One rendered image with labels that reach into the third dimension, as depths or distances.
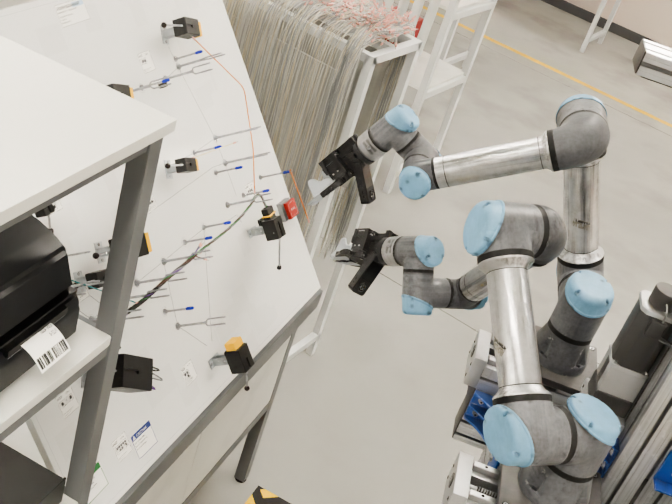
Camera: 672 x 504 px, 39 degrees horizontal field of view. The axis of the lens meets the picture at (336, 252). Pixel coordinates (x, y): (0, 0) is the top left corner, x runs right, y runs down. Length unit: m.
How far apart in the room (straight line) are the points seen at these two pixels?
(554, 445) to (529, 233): 0.43
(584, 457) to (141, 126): 1.09
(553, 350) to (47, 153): 1.50
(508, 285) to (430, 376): 2.30
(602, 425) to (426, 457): 1.94
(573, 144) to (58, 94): 1.19
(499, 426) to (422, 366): 2.38
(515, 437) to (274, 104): 1.83
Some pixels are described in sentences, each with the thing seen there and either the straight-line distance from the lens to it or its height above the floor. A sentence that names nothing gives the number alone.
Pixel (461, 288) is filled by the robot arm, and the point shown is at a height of 1.30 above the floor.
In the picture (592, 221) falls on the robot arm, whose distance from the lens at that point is 2.41.
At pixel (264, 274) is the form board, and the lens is 2.64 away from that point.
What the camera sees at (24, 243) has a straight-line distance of 1.46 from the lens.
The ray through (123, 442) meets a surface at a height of 0.95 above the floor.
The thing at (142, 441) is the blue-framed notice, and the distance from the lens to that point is 2.19.
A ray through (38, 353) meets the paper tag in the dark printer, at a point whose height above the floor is 1.53.
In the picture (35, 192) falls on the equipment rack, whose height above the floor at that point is 1.85.
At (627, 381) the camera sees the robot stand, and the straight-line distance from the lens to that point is 2.18.
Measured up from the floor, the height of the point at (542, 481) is 1.21.
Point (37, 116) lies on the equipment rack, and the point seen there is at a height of 1.85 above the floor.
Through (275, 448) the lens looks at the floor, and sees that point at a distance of 3.60.
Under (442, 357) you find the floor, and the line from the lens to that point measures 4.34.
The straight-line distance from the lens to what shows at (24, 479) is 1.81.
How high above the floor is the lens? 2.47
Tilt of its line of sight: 31 degrees down
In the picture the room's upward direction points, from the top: 19 degrees clockwise
